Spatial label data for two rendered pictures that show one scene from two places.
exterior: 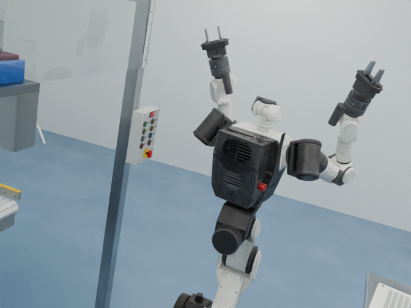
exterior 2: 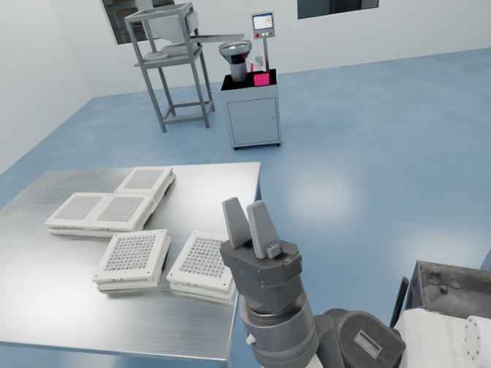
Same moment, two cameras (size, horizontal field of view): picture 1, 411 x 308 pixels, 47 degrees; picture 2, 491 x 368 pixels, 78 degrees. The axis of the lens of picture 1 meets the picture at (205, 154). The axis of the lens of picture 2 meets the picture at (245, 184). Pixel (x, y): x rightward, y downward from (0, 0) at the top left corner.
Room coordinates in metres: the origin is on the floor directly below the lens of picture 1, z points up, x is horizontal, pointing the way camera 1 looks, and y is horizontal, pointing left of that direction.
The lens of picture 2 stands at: (2.06, -0.56, 1.87)
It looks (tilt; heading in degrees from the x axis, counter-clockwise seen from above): 37 degrees down; 177
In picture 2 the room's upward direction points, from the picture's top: 10 degrees counter-clockwise
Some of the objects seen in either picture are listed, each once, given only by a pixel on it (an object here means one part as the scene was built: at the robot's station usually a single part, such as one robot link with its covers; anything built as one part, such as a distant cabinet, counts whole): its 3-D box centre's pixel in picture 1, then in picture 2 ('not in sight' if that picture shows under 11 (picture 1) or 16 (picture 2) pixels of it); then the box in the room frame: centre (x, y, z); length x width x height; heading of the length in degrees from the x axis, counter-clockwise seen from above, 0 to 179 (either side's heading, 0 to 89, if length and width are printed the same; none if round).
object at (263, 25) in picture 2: not in sight; (264, 44); (-1.45, 0.11, 1.07); 0.23 x 0.10 x 0.62; 77
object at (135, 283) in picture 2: not in sight; (136, 261); (1.15, -1.03, 0.91); 0.24 x 0.24 x 0.02; 79
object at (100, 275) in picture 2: not in sight; (131, 254); (1.15, -1.03, 0.96); 0.25 x 0.24 x 0.02; 169
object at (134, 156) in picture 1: (142, 134); not in sight; (2.20, 0.32, 1.08); 0.17 x 0.06 x 0.26; 163
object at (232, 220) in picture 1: (236, 222); not in sight; (1.83, -0.18, 0.89); 0.28 x 0.13 x 0.18; 163
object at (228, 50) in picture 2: not in sight; (243, 61); (-1.42, -0.16, 0.95); 0.49 x 0.36 x 0.38; 77
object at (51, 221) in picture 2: not in sight; (80, 209); (0.75, -1.35, 0.96); 0.25 x 0.24 x 0.02; 159
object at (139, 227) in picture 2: not in sight; (125, 217); (0.84, -1.12, 0.91); 0.24 x 0.24 x 0.02; 69
